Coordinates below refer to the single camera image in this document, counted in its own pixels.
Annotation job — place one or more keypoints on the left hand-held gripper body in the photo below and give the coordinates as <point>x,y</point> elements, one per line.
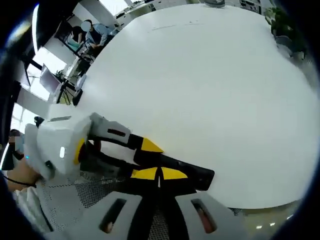
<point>55,140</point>

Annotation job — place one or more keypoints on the black remote control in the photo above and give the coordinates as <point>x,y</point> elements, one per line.
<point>197,175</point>

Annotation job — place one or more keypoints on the grey curved object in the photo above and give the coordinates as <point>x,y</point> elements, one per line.
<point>283,43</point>

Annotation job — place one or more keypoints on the person's white clothing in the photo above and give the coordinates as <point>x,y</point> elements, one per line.
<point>30,207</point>

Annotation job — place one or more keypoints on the grey mesh chair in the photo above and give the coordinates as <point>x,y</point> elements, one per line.
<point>95,192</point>

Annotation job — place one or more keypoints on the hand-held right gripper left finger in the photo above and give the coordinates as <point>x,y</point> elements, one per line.
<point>135,215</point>

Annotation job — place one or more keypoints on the green leafy plant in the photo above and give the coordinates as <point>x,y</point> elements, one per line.
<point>282,22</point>

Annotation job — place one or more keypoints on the small black object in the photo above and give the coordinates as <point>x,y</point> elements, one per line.
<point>77,97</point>

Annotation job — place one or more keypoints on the white and blue object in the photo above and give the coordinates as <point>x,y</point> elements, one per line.
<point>81,81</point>

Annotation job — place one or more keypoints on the computer monitor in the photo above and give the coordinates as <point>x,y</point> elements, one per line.
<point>50,80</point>

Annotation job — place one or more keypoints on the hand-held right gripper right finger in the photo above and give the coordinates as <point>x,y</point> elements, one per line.
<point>182,212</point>

